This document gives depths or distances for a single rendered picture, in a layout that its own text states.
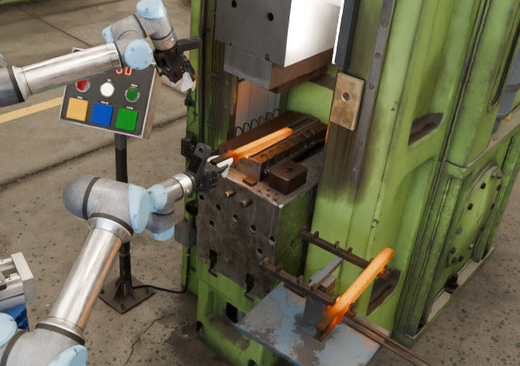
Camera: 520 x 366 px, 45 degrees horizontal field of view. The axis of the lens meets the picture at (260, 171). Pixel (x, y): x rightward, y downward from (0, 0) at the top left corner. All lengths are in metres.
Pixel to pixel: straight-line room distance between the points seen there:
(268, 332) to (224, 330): 0.71
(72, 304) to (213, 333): 1.32
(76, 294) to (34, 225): 2.06
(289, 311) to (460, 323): 1.32
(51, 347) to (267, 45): 1.09
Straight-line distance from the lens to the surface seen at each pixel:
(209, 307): 2.72
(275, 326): 2.05
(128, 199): 1.60
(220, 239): 2.41
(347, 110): 2.04
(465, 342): 3.17
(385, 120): 2.01
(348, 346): 2.04
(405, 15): 1.90
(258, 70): 2.06
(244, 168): 2.25
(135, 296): 3.08
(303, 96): 2.60
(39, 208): 3.69
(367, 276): 1.87
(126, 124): 2.38
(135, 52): 1.73
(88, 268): 1.55
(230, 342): 2.71
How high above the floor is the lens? 2.13
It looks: 32 degrees down
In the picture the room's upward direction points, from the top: 6 degrees clockwise
